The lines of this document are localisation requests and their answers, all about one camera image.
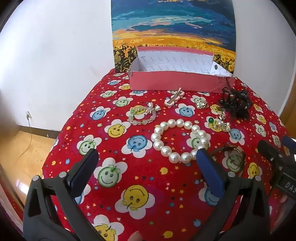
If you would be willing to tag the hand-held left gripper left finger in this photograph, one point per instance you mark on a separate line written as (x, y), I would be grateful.
(81, 176)

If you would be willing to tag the white wall socket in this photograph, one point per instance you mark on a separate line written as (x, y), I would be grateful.
(28, 115)

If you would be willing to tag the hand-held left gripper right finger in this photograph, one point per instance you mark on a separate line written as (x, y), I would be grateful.
(209, 171)

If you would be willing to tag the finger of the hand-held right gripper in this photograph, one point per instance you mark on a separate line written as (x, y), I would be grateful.
(268, 150)
(289, 140)

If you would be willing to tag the red smiley flower tablecloth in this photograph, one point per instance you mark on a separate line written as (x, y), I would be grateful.
(150, 185)

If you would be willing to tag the flower hair clip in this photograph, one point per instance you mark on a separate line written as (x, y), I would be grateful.
(172, 99)

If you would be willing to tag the sunflower field painting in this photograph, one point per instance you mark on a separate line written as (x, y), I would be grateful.
(173, 23)

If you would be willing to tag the black bow hair clip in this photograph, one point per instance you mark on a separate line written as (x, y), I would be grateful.
(240, 109)

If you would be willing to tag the small metal charm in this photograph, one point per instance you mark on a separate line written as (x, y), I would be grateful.
(222, 115)

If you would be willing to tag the pink cardboard box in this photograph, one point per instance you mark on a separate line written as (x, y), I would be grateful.
(173, 81)

